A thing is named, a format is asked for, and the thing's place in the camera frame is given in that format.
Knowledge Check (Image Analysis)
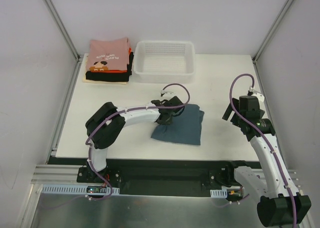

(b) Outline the right white cable duct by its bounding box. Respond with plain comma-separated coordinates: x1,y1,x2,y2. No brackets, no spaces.
210,189,228,199

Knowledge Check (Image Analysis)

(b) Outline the aluminium frame post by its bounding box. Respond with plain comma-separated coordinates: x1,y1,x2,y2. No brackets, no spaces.
252,0,295,64
43,0,81,61

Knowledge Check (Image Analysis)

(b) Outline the aluminium side rail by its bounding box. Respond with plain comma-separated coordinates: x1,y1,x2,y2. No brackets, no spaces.
253,62,291,168
44,57,83,164

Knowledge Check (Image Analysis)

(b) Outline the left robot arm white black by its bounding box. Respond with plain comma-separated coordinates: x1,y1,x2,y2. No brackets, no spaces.
85,96,185,183

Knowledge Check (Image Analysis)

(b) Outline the pink folded t shirt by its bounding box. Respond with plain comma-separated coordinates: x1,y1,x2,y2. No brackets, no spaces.
86,37,131,73

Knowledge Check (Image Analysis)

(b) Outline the left aluminium frame post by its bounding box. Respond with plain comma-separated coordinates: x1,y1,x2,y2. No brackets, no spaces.
43,0,81,61

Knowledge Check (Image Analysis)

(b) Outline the white cable duct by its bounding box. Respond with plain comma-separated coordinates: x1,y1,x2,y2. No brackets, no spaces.
210,189,228,199
42,185,120,196

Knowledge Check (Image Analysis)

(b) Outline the white plastic basket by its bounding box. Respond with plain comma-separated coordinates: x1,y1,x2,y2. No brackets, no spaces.
132,40,196,84

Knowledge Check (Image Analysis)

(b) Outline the black folded t shirt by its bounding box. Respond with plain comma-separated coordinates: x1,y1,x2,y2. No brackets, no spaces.
83,52,134,83

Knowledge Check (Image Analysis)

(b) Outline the orange folded t shirt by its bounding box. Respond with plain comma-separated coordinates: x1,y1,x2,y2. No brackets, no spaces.
99,46,133,74

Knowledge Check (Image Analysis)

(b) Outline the right aluminium side rail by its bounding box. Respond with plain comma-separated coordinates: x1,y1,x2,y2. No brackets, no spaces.
253,62,291,168

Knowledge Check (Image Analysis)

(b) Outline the front aluminium rail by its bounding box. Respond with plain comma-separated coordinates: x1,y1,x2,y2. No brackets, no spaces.
31,164,303,189

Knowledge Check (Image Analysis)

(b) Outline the blue-grey t shirt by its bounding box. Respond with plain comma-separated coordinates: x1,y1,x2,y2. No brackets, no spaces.
151,104,205,146

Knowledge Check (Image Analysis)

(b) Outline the cream folded t shirt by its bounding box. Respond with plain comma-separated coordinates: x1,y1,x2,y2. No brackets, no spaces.
82,53,136,85

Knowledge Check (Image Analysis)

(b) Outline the left white cable duct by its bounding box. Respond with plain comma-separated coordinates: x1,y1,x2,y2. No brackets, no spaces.
42,185,120,196

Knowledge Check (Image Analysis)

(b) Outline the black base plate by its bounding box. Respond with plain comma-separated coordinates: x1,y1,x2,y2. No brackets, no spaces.
48,158,259,197

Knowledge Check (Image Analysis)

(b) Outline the right aluminium frame post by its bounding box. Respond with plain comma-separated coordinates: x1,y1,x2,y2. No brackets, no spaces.
252,0,295,64

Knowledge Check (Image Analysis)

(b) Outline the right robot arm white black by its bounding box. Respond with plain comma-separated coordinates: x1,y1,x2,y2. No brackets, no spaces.
222,96,312,227

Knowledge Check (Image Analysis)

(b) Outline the left aluminium side rail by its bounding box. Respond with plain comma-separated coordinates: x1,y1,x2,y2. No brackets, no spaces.
44,57,83,164

